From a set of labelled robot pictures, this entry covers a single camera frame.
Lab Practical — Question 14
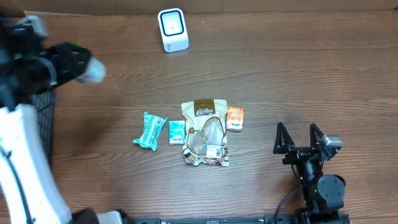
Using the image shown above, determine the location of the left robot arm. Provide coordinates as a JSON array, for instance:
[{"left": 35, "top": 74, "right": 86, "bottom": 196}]
[{"left": 1, "top": 15, "right": 124, "bottom": 224}]

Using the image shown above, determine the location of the grey plastic basket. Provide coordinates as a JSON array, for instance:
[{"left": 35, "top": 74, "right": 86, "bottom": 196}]
[{"left": 31, "top": 90, "right": 56, "bottom": 166}]

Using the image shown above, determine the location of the brown snack pouch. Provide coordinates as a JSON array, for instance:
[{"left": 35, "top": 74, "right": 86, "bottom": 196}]
[{"left": 181, "top": 99, "right": 229, "bottom": 167}]

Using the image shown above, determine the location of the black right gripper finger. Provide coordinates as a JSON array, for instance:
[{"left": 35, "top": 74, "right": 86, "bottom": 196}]
[
  {"left": 273, "top": 122, "right": 295, "bottom": 154},
  {"left": 310, "top": 123, "right": 324, "bottom": 148}
]

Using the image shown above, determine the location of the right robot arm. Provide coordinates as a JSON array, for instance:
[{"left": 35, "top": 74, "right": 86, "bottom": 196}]
[{"left": 272, "top": 122, "right": 350, "bottom": 224}]

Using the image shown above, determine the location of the teal tissue pack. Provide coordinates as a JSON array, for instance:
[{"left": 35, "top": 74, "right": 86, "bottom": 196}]
[{"left": 169, "top": 120, "right": 186, "bottom": 145}]

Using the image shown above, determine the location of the orange tissue pack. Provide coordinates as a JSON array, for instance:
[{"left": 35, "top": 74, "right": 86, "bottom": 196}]
[{"left": 226, "top": 106, "right": 244, "bottom": 131}]

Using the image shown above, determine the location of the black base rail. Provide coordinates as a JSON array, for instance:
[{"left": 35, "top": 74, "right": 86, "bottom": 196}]
[{"left": 130, "top": 213, "right": 351, "bottom": 224}]

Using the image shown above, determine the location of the green capped bottle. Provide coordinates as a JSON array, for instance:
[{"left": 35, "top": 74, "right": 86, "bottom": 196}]
[{"left": 76, "top": 57, "right": 106, "bottom": 84}]

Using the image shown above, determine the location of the white barcode scanner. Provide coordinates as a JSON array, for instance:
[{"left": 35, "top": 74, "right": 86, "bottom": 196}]
[{"left": 157, "top": 7, "right": 189, "bottom": 53}]

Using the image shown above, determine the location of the teal snack bar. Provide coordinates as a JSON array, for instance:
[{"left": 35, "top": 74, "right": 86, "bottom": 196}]
[{"left": 133, "top": 111, "right": 168, "bottom": 152}]

